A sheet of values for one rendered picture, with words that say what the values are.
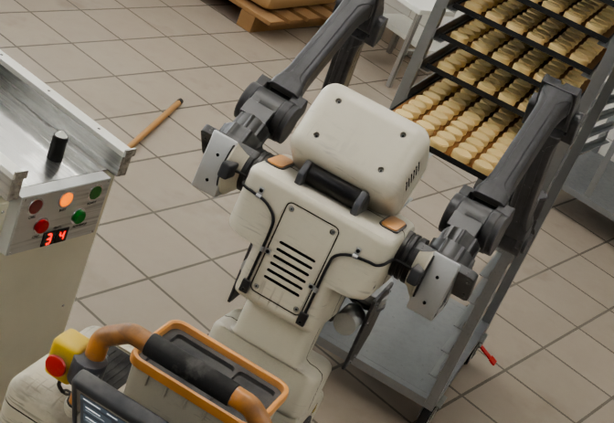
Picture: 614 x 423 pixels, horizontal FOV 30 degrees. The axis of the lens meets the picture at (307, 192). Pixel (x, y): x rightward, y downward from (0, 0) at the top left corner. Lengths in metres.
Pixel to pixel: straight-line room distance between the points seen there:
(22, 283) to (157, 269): 1.33
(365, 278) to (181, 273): 1.95
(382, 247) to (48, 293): 0.94
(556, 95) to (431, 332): 1.66
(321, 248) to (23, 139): 0.82
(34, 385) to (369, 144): 0.66
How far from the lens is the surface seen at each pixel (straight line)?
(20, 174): 2.21
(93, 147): 2.46
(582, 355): 4.41
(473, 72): 3.19
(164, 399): 1.80
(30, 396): 1.86
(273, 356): 2.07
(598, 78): 3.00
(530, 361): 4.19
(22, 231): 2.32
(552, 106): 2.21
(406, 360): 3.55
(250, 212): 1.93
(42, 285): 2.53
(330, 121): 1.92
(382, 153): 1.89
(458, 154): 2.85
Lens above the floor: 1.98
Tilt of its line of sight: 26 degrees down
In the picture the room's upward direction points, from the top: 22 degrees clockwise
